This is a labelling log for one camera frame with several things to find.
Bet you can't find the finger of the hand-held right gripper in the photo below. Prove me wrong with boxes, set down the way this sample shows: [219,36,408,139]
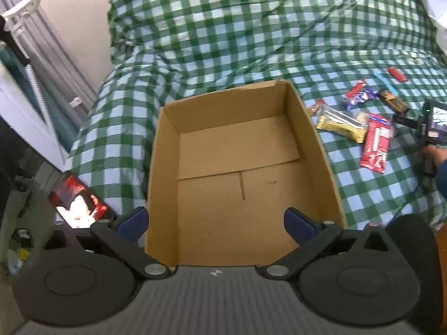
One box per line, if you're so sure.
[392,113,420,130]

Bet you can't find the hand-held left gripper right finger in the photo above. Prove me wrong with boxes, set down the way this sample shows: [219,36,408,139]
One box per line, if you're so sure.
[261,207,403,282]

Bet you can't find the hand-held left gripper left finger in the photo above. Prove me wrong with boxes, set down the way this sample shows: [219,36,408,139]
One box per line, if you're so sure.
[45,207,171,281]

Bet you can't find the dark brown chocolate bar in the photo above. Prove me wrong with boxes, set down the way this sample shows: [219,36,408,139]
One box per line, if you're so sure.
[377,90,410,116]

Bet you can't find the large red snack packet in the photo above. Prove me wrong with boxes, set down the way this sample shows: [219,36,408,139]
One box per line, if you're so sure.
[360,113,392,174]

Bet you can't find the light blue stick packet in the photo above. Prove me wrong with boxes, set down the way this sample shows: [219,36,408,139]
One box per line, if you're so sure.
[374,71,399,96]

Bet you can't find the red snack bar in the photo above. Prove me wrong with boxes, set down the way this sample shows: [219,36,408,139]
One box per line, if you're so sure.
[345,80,367,99]

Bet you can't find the yellow snack packet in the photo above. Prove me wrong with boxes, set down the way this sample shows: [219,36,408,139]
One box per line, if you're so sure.
[316,115,367,143]

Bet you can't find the cardboard box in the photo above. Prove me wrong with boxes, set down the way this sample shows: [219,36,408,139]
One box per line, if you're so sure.
[145,80,347,273]

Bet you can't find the person's right hand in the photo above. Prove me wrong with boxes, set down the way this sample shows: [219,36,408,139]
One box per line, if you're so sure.
[422,145,447,174]

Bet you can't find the small red snack packet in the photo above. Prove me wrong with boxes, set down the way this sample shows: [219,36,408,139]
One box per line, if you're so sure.
[387,68,408,83]

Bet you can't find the black smartphone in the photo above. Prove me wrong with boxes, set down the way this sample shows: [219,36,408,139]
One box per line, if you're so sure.
[48,172,116,230]

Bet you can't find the small orange candy packet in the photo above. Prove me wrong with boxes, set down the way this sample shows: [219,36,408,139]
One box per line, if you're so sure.
[307,99,327,116]

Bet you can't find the green checked blanket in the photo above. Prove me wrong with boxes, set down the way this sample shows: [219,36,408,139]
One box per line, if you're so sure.
[65,0,447,233]

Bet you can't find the grey striped curtain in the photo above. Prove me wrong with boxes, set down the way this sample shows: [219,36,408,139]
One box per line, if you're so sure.
[0,0,98,105]

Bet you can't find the teal curtain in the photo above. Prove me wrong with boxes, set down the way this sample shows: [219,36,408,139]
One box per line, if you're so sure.
[0,47,79,147]

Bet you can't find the white plastic hanger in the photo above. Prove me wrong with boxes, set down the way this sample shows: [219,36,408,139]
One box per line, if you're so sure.
[2,0,50,20]

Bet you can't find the white braided steamer hose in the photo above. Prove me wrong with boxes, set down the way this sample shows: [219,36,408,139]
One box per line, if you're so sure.
[28,66,65,171]

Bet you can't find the white door frame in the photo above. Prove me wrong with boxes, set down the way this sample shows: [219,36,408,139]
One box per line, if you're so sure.
[0,64,64,172]

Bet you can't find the black steamer handle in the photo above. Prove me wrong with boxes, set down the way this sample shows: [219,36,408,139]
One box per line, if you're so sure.
[0,16,32,67]

